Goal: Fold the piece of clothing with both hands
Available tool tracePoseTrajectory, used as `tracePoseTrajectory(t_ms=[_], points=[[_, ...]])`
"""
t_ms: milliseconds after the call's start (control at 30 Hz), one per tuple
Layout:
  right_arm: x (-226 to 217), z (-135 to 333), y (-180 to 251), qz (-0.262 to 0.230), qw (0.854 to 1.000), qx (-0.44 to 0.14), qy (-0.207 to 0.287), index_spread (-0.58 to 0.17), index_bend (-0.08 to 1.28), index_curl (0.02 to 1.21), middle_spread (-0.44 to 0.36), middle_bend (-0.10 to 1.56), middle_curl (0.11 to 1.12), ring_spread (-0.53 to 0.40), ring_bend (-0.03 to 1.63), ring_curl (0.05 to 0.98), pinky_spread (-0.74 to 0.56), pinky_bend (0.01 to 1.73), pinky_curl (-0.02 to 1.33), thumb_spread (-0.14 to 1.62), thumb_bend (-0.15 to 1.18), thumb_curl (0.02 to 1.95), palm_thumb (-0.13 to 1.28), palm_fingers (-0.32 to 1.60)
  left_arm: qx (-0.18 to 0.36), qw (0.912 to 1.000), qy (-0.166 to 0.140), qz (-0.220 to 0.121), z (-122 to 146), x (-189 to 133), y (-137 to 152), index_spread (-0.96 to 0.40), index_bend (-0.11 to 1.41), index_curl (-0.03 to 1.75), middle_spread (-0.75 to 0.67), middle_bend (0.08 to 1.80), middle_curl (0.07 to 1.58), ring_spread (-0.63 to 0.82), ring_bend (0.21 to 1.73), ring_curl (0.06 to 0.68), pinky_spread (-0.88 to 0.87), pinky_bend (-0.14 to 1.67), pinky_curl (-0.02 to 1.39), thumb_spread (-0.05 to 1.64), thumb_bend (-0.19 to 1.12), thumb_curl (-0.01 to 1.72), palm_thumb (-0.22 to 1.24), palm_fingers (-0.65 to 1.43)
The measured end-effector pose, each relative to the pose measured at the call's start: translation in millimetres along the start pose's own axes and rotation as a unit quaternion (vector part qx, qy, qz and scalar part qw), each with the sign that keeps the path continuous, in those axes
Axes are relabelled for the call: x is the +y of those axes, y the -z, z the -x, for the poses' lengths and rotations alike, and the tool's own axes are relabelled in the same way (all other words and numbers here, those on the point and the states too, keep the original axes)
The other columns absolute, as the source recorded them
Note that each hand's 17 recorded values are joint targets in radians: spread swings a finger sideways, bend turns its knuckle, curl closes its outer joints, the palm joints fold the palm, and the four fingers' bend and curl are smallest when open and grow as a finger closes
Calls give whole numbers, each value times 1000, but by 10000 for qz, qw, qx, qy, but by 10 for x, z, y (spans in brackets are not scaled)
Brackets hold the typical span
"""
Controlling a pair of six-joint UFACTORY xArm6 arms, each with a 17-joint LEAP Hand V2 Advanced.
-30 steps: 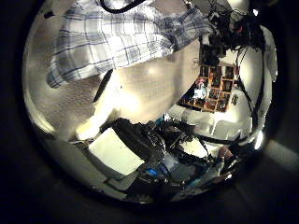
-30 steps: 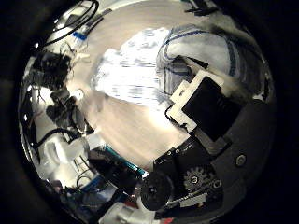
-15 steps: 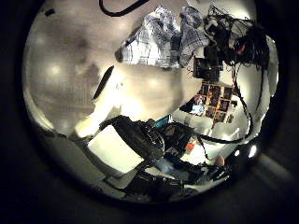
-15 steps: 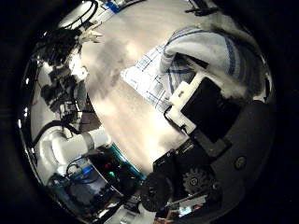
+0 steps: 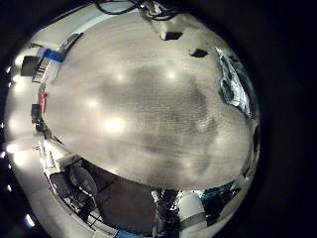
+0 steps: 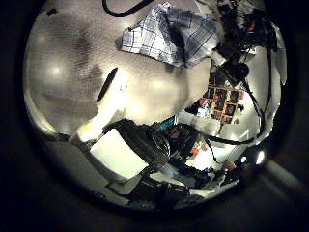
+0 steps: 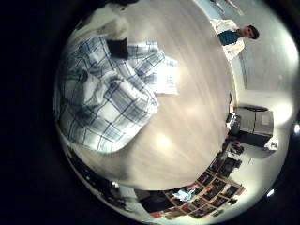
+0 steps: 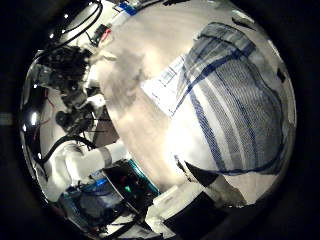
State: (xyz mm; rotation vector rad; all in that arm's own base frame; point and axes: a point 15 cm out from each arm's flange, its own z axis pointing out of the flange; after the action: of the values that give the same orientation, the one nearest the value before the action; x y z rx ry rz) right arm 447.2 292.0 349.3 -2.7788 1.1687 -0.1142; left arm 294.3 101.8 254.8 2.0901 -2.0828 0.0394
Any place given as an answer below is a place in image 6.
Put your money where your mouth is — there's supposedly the blue white checkered shirt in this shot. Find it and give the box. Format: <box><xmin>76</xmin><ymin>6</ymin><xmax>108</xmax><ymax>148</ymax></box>
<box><xmin>120</xmin><ymin>2</ymin><xmax>221</xmax><ymax>70</ymax></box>

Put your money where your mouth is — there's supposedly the teal rack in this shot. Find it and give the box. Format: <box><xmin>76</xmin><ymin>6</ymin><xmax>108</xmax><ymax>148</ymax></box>
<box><xmin>159</xmin><ymin>116</ymin><xmax>178</xmax><ymax>130</ymax></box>

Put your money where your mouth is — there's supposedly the shelf with colourful boxes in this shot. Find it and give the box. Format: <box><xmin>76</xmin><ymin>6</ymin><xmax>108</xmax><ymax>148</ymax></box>
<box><xmin>192</xmin><ymin>64</ymin><xmax>247</xmax><ymax>125</ymax></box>

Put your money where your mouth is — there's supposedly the person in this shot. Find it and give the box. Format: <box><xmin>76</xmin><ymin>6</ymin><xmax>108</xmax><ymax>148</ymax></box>
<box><xmin>221</xmin><ymin>159</ymin><xmax>239</xmax><ymax>173</ymax></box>

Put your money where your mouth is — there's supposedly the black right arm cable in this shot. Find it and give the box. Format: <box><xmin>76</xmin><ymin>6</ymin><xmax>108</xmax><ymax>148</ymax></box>
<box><xmin>202</xmin><ymin>18</ymin><xmax>278</xmax><ymax>146</ymax></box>

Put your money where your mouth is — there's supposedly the thick black cable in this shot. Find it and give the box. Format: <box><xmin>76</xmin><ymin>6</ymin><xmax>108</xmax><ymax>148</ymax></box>
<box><xmin>101</xmin><ymin>0</ymin><xmax>155</xmax><ymax>18</ymax></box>

